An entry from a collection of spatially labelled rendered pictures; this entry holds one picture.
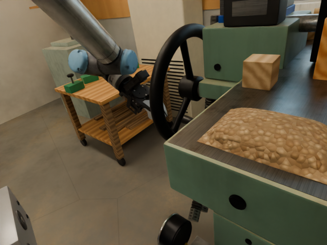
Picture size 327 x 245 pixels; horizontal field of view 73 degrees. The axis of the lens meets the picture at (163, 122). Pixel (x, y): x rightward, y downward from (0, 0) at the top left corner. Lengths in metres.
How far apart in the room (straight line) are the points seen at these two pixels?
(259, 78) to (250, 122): 0.11
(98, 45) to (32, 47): 2.53
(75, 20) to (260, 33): 0.39
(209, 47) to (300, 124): 0.25
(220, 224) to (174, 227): 0.07
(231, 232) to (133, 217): 0.96
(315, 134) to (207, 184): 0.09
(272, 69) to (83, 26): 0.44
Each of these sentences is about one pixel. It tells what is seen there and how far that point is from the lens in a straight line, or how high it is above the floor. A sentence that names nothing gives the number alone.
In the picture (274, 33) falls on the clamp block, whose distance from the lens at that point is 0.37.
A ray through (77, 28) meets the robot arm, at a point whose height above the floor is 0.98.
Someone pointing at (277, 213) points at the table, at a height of 0.88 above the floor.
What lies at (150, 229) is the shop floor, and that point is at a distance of 1.25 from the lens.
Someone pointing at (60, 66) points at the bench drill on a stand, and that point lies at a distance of 2.44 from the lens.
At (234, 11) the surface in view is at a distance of 0.38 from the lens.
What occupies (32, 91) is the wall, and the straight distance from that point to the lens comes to 3.16.
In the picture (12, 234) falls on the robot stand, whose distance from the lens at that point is 0.38.
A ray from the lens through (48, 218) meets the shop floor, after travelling 1.54.
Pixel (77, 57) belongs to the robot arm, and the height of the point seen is 0.88.
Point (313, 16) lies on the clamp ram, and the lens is 0.42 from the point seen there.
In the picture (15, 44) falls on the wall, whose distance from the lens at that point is 3.08.
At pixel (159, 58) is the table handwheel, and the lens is 0.45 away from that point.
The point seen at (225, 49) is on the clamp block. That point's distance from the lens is 0.40.
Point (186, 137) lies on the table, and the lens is 0.21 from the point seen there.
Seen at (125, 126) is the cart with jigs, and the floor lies 0.20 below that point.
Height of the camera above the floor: 1.02
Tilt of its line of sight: 30 degrees down
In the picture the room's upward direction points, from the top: 9 degrees counter-clockwise
